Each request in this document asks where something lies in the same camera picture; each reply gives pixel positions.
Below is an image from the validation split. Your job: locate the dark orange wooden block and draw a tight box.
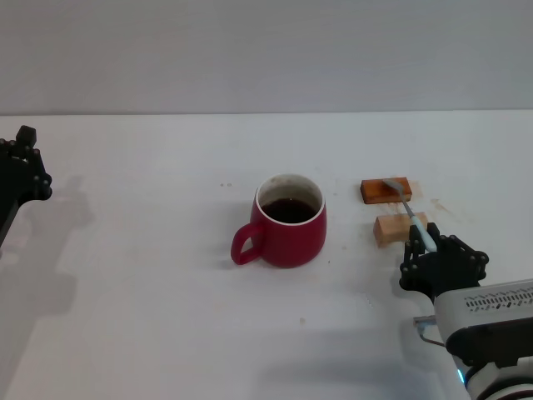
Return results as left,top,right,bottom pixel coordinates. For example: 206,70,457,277
360,177,413,205

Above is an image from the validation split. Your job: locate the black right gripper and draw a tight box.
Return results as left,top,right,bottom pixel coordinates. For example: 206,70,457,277
399,222,489,303

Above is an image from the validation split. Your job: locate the light wooden spoon rest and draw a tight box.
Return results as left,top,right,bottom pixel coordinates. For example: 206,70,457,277
372,211,430,249

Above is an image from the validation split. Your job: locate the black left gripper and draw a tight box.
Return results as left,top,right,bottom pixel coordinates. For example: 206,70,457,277
0,124,53,247

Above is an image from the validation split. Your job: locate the red ceramic coffee cup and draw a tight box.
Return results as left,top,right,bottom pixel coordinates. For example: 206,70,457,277
231,172,328,269

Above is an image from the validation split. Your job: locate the grey cable with metal plug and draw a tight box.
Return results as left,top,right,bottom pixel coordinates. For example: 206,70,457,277
413,315,446,347

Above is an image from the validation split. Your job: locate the metal spoon with blue handle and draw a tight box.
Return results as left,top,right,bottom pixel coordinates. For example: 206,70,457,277
381,177,438,253

